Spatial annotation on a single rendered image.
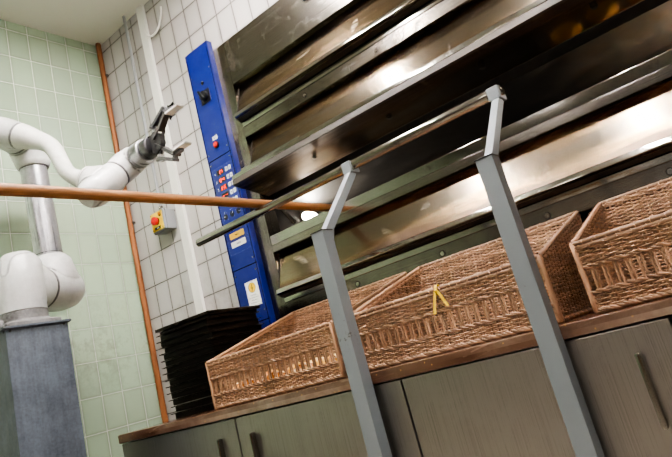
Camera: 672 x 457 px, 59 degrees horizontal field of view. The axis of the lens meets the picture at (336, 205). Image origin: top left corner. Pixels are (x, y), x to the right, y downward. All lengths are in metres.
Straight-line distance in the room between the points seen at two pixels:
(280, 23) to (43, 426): 1.72
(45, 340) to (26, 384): 0.15
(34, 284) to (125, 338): 0.84
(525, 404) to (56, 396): 1.49
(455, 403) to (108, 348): 1.90
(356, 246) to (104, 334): 1.33
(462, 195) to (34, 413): 1.53
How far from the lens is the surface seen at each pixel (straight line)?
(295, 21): 2.53
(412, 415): 1.49
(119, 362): 2.98
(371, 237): 2.14
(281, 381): 1.79
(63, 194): 1.59
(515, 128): 1.93
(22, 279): 2.28
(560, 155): 1.88
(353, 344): 1.48
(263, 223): 2.48
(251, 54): 2.66
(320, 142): 2.16
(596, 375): 1.30
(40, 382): 2.20
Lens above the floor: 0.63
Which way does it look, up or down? 14 degrees up
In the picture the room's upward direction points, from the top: 15 degrees counter-clockwise
